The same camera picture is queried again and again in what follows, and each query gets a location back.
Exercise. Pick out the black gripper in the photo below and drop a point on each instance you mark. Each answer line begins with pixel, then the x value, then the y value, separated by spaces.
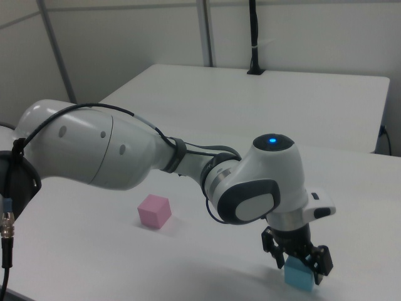
pixel 293 243

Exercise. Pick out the blue foam cube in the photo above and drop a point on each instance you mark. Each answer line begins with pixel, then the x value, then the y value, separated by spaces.
pixel 297 276

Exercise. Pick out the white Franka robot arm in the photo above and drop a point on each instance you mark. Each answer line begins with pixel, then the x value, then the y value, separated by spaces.
pixel 94 150

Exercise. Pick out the pink foam cube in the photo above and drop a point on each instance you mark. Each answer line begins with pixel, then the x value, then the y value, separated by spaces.
pixel 153 213

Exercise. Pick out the black pole with clamp base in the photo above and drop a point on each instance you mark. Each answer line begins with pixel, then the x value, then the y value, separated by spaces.
pixel 253 31

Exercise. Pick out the grey partition frame post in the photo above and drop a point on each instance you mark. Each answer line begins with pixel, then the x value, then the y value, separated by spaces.
pixel 56 47
pixel 206 31

